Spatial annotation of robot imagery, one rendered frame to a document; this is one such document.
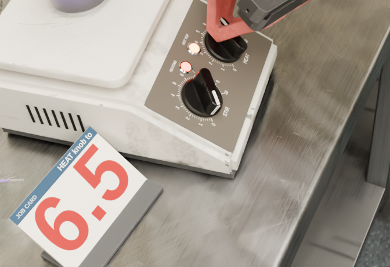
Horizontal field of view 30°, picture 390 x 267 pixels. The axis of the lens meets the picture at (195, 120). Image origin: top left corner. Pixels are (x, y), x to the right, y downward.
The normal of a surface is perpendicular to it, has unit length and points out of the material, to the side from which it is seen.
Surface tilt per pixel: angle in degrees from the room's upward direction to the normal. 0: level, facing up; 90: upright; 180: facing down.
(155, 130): 90
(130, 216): 0
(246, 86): 30
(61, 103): 90
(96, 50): 0
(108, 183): 40
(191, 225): 0
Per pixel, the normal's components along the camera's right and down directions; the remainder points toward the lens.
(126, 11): -0.10, -0.64
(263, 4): 0.39, -0.46
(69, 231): 0.47, -0.26
